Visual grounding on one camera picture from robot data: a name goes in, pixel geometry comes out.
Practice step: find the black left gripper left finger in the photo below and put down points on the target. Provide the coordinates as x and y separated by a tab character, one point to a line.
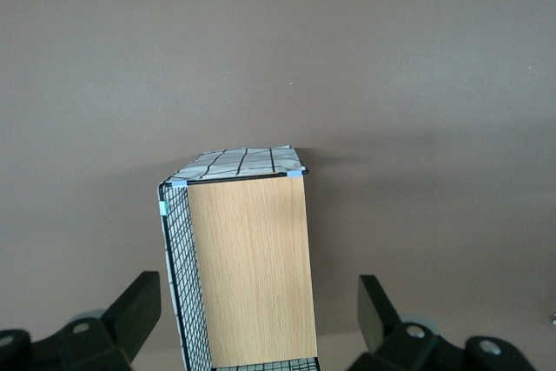
108	336

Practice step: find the brown table mat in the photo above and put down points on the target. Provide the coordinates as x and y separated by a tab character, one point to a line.
278	62

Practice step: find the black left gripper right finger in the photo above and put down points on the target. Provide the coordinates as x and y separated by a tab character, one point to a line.
391	340

